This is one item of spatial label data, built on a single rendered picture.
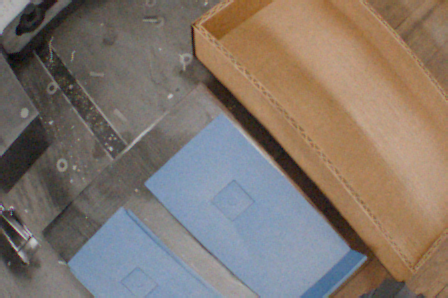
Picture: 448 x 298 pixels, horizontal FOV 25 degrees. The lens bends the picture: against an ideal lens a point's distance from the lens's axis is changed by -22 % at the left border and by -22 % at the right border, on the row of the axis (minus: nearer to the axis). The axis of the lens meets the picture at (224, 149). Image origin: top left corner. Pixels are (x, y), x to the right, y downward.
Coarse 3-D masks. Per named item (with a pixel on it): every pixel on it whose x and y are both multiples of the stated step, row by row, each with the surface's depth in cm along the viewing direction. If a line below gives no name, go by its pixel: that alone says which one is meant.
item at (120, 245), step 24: (120, 216) 83; (96, 240) 82; (120, 240) 82; (144, 240) 82; (72, 264) 81; (96, 264) 82; (120, 264) 82; (144, 264) 82; (168, 264) 82; (96, 288) 81; (120, 288) 81; (168, 288) 81; (192, 288) 81
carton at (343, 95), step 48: (240, 0) 83; (288, 0) 89; (336, 0) 87; (240, 48) 88; (288, 48) 88; (336, 48) 88; (384, 48) 86; (240, 96) 85; (288, 96) 87; (336, 96) 87; (384, 96) 87; (432, 96) 82; (288, 144) 84; (336, 144) 86; (384, 144) 86; (432, 144) 86; (336, 192) 81; (384, 192) 85; (432, 192) 85; (384, 240) 78; (432, 240) 83
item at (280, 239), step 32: (224, 128) 84; (192, 160) 83; (224, 160) 83; (256, 160) 83; (160, 192) 83; (192, 192) 83; (256, 192) 83; (288, 192) 83; (192, 224) 82; (224, 224) 82; (256, 224) 82; (288, 224) 82; (320, 224) 82; (224, 256) 82; (256, 256) 82; (288, 256) 82; (320, 256) 82; (352, 256) 80; (256, 288) 81; (288, 288) 81; (320, 288) 80
